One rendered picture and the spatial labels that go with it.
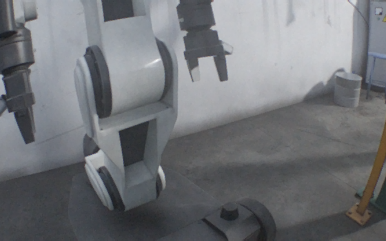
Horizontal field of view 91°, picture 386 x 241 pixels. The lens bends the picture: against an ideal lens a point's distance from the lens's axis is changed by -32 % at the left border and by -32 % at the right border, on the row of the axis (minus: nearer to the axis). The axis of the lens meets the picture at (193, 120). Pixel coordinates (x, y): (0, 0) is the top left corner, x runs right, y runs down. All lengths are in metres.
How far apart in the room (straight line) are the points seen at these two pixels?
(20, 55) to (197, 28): 0.40
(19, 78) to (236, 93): 1.43
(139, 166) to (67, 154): 0.88
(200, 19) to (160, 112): 0.23
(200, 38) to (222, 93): 1.05
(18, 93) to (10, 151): 1.08
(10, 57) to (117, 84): 0.22
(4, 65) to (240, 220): 0.65
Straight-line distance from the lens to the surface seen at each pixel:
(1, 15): 0.47
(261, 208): 0.75
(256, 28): 1.72
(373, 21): 2.97
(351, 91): 2.20
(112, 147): 0.50
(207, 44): 0.60
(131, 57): 0.44
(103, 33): 0.44
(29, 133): 0.46
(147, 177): 0.65
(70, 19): 1.33
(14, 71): 0.49
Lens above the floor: 0.71
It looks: 24 degrees down
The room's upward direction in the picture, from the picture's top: 4 degrees counter-clockwise
